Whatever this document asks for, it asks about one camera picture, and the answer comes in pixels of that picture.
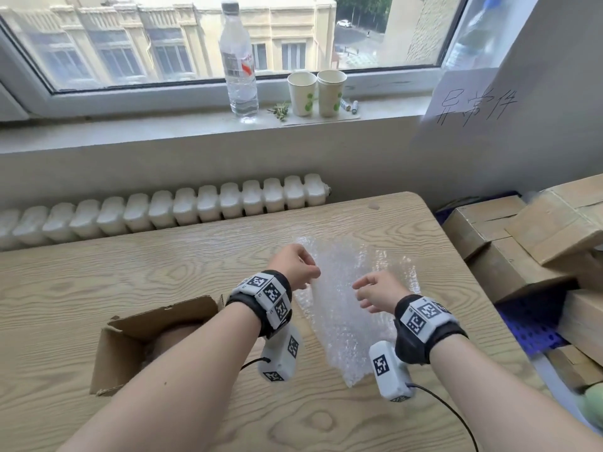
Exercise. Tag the black marker-tagged wristband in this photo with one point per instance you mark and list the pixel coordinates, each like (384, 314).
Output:
(266, 296)
(424, 324)

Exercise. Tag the closed brown cardboard box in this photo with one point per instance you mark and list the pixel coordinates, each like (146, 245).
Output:
(572, 367)
(584, 324)
(476, 221)
(518, 270)
(556, 221)

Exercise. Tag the pale green object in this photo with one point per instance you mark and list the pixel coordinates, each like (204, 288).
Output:
(592, 404)

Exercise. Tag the person's right fingers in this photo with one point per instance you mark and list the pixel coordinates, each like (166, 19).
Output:
(366, 281)

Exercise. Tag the white radiator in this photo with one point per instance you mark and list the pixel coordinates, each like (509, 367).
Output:
(165, 211)

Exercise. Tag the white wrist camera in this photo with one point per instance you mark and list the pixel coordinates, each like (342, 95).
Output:
(282, 355)
(388, 371)

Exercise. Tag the clear bubble wrap sheet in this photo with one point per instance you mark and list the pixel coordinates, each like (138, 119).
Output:
(346, 320)

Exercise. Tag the open brown cardboard box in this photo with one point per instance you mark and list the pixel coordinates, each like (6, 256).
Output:
(127, 343)

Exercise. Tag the black marker-tagged left wristband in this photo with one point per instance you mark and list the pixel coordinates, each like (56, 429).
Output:
(266, 296)

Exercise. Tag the person's right forearm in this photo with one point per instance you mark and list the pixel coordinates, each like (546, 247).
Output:
(499, 400)

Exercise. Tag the person's left forearm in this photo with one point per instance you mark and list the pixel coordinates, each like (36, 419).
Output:
(188, 376)

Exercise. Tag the black marker-tagged right wristband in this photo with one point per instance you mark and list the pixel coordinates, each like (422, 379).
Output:
(424, 324)

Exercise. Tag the white paper cup green print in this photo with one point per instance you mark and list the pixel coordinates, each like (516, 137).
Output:
(302, 94)
(330, 94)

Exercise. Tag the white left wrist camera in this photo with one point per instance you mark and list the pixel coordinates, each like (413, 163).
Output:
(282, 355)

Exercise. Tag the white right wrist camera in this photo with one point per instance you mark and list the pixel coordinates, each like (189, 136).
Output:
(388, 371)

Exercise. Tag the blue plastic crate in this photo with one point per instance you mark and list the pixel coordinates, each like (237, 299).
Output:
(527, 324)

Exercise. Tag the person's right hand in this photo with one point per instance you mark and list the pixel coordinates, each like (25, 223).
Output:
(387, 289)

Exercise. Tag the white handwritten paper sign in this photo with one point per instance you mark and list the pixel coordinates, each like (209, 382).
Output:
(471, 101)

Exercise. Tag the person's left hand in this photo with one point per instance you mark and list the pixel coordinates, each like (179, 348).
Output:
(291, 265)

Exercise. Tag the small green plant sprig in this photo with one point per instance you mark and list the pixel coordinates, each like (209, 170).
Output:
(280, 111)

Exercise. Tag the clear plastic water bottle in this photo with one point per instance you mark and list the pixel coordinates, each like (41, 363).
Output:
(239, 70)

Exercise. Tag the blue-capped plastic water bottle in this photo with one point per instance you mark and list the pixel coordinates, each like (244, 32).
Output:
(473, 37)

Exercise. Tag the white window frame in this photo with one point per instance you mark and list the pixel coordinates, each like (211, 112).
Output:
(141, 96)

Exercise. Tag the person's left fingers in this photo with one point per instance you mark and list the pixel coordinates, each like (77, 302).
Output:
(311, 272)

